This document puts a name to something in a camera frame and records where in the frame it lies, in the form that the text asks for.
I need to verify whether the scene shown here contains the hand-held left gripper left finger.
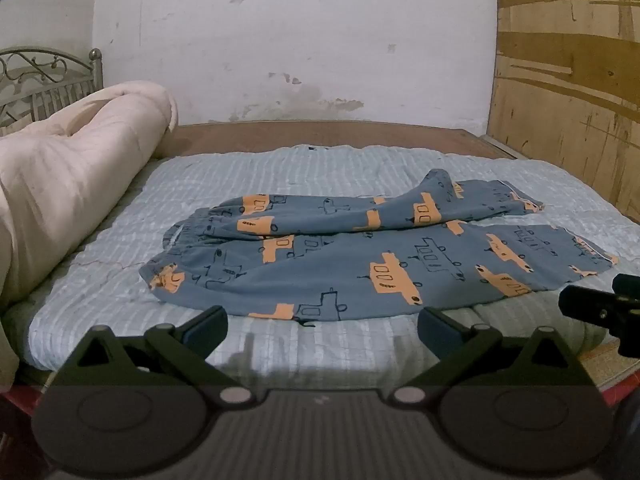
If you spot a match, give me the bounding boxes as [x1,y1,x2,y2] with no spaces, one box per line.
[59,305,256,408]

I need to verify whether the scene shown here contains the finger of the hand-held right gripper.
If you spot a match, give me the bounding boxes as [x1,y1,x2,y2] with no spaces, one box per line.
[558,284,640,358]
[612,273,640,298]

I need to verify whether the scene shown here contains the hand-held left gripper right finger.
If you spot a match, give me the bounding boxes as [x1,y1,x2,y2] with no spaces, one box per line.
[390,306,593,408]

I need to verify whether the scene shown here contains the blue pants with orange print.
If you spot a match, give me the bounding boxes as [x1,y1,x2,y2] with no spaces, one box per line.
[138,168,620,322]

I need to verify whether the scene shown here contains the light blue striped quilt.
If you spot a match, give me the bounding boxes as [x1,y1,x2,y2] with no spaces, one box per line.
[27,144,640,391]

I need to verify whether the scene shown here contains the rolled beige comforter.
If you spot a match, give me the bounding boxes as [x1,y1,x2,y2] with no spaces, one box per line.
[0,80,179,386]

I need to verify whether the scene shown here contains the ornate metal headboard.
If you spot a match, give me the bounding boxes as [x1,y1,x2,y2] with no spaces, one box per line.
[0,46,105,133]

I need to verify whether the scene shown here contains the plywood wall panel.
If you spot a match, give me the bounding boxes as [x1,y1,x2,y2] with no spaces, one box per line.
[487,0,640,221]

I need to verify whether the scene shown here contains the red bed side rail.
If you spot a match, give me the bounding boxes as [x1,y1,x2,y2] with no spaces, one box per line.
[0,385,56,480]

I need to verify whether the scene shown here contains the brown wooden bed frame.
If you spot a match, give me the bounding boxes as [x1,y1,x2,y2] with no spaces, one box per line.
[155,120,526,161]

